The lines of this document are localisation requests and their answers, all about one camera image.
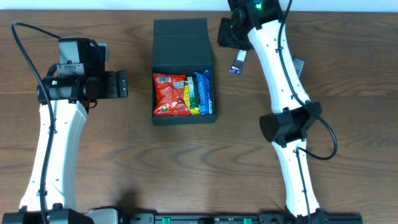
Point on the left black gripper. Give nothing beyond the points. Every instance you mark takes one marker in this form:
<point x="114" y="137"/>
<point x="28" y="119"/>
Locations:
<point x="122" y="83"/>

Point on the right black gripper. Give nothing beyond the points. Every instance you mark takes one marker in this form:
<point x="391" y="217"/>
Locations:
<point x="226" y="34"/>

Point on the red snack bag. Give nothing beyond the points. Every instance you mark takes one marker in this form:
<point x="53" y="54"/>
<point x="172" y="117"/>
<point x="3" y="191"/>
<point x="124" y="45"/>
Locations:
<point x="169" y="91"/>

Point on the yellow snack bag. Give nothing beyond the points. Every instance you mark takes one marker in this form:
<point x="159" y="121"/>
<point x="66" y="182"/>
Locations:
<point x="186" y="97"/>

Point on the green chocolate bar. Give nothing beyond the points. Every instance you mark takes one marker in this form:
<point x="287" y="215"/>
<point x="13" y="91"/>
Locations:
<point x="193" y="93"/>

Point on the black gift box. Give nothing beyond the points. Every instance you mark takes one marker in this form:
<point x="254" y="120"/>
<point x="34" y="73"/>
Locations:
<point x="181" y="47"/>

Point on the small dark blue packet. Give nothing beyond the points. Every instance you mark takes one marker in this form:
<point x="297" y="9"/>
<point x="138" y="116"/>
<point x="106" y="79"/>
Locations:
<point x="299" y="64"/>

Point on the blue Oreo cookie pack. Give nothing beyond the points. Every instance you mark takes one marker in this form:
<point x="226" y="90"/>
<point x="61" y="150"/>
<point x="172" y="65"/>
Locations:
<point x="204" y="91"/>

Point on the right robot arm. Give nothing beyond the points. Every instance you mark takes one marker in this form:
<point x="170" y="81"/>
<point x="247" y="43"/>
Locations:
<point x="261" y="26"/>

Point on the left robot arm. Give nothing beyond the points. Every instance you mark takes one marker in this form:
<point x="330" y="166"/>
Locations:
<point x="66" y="94"/>

